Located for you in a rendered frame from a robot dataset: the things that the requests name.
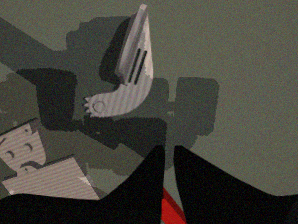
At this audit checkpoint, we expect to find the red rectangular block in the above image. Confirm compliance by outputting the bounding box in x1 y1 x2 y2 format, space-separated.
161 186 186 224

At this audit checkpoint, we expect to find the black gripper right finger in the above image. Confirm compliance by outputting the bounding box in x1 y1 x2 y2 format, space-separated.
174 145 298 224

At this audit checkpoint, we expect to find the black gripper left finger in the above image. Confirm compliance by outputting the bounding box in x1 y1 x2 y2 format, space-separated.
0 145 166 224

